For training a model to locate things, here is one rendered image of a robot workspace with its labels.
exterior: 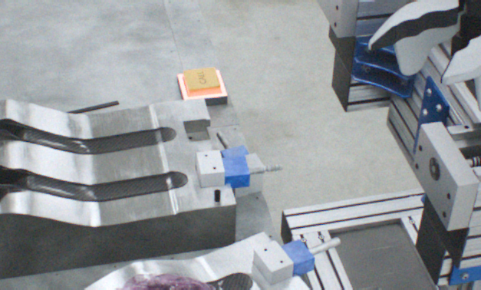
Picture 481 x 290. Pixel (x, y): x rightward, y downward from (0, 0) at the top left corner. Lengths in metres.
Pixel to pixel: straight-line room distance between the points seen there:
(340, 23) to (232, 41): 1.62
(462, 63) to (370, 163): 2.13
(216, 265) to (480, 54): 0.72
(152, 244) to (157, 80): 0.45
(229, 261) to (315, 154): 1.50
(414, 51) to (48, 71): 1.13
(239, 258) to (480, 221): 0.35
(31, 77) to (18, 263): 0.50
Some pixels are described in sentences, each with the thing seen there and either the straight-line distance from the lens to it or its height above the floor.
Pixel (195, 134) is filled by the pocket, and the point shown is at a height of 0.86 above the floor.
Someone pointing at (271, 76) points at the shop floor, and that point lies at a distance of 3.09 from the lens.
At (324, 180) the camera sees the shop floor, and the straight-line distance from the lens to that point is 2.70.
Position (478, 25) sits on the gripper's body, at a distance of 0.76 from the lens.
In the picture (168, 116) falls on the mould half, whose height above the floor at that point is 0.89.
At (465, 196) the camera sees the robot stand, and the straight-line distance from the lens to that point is 1.29.
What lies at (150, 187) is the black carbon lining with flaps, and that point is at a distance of 1.39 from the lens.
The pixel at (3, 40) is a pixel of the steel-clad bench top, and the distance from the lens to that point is 1.88.
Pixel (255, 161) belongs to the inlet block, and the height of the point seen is 0.85.
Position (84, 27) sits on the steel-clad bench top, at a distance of 1.89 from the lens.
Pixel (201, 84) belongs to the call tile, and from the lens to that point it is 1.65.
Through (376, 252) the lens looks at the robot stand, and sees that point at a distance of 2.23.
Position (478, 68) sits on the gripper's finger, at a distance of 0.67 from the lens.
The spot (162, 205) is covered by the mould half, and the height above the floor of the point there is 0.89.
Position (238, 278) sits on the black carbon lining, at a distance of 1.30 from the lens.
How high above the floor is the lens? 1.83
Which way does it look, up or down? 41 degrees down
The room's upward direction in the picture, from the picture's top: 2 degrees clockwise
